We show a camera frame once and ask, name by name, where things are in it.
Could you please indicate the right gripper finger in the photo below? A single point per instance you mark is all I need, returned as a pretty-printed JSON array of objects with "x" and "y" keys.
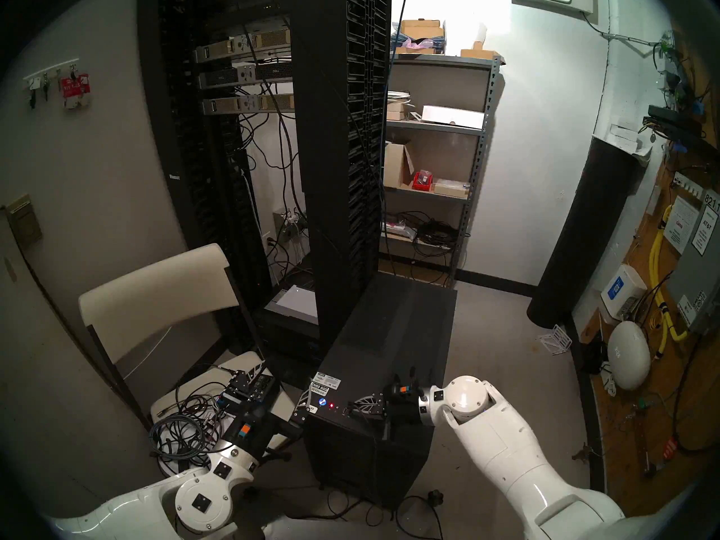
[
  {"x": 371, "y": 414},
  {"x": 365, "y": 401}
]

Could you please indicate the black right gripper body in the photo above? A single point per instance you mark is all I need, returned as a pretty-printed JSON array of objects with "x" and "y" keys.
[{"x": 404, "y": 412}]

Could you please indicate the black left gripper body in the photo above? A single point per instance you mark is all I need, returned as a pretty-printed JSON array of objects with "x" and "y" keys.
[{"x": 278, "y": 426}]

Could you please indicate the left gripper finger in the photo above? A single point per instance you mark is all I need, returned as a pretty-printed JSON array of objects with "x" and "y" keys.
[
  {"x": 243, "y": 382},
  {"x": 304, "y": 405}
]

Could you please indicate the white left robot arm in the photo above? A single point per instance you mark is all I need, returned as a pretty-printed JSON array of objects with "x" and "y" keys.
[{"x": 197, "y": 499}]

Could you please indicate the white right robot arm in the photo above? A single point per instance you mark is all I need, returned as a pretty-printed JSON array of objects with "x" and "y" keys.
[{"x": 506, "y": 443}]

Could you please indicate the black workstation tower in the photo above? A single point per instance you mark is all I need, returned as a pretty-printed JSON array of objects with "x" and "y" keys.
[{"x": 394, "y": 331}]

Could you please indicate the black blue audio mixer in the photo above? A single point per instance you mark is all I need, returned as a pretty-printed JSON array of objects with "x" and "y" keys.
[{"x": 265, "y": 388}]

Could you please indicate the silver flat device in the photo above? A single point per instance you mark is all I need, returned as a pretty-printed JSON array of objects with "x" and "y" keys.
[{"x": 292, "y": 302}]

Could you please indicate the cream folding chair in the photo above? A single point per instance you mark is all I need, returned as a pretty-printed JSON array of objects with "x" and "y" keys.
[{"x": 152, "y": 286}]

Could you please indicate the white plastic package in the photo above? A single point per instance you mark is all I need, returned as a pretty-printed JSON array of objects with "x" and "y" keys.
[{"x": 398, "y": 229}]

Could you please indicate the leaning grey board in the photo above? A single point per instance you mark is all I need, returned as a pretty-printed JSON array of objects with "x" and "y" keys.
[{"x": 45, "y": 376}]

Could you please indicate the white power strip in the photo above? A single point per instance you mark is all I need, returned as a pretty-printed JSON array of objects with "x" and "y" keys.
[{"x": 608, "y": 378}]

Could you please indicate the small red bin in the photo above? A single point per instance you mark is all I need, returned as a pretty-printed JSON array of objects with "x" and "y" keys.
[{"x": 423, "y": 181}]

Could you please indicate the flat tan box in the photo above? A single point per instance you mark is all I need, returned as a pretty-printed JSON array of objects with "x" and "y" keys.
[{"x": 450, "y": 188}]

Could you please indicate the white egg-shaped device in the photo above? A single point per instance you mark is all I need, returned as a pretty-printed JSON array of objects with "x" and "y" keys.
[{"x": 629, "y": 356}]

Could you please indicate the open cardboard box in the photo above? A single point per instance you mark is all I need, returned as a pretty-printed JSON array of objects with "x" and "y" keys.
[{"x": 394, "y": 165}]

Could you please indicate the white router blue label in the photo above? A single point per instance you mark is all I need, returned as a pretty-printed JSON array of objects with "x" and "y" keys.
[{"x": 621, "y": 291}]

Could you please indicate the black server rack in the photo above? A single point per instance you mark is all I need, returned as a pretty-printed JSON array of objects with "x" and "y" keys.
[{"x": 337, "y": 151}]

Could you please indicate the tall black cylinder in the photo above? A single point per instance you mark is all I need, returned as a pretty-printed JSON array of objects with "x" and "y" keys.
[{"x": 585, "y": 235}]

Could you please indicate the red round tag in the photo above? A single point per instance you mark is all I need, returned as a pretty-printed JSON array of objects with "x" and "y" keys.
[{"x": 670, "y": 448}]

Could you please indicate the grey metal shelf unit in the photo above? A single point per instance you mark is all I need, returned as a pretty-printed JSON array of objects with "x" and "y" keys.
[{"x": 433, "y": 126}]

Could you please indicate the small cardboard box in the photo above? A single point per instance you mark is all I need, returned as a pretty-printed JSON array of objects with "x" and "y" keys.
[{"x": 396, "y": 111}]

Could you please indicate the white flat box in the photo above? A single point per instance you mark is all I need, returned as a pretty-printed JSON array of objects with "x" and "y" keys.
[{"x": 453, "y": 117}]

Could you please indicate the dark rack server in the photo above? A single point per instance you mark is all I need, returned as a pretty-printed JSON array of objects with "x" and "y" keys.
[{"x": 242, "y": 76}]

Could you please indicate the grey utility box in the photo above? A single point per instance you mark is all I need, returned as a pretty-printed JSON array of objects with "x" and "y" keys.
[{"x": 700, "y": 286}]

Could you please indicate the white paper notice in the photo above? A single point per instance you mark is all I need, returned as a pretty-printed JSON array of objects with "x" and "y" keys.
[{"x": 680, "y": 224}]

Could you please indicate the dark hanging key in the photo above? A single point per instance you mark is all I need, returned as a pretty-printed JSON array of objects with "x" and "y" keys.
[
  {"x": 32, "y": 96},
  {"x": 45, "y": 90}
]

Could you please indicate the small white box stack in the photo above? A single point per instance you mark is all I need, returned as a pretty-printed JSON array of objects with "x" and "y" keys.
[{"x": 627, "y": 136}]

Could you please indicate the pink plastic bag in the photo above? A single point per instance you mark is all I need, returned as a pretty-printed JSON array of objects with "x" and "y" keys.
[{"x": 416, "y": 45}]

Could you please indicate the low flat cardboard box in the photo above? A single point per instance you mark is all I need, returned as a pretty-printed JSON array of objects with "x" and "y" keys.
[{"x": 478, "y": 54}]

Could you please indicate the brown cardboard box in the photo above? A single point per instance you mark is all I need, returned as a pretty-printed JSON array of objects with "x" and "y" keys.
[{"x": 422, "y": 30}]

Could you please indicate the grey wall outlet box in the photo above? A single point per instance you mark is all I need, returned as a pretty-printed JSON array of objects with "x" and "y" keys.
[{"x": 288, "y": 221}]

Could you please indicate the beige wall box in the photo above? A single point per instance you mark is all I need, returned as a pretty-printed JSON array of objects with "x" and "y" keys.
[{"x": 23, "y": 223}]

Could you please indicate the gold-faced rack switch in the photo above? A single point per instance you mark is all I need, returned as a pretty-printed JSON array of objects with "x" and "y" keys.
[
  {"x": 247, "y": 104},
  {"x": 242, "y": 45}
]

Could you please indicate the white key hook rail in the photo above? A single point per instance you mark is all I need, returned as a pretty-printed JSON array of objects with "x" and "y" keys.
[{"x": 50, "y": 71}]

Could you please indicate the black wall-mounted device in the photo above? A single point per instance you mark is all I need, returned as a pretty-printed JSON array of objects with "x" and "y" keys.
[{"x": 675, "y": 122}]

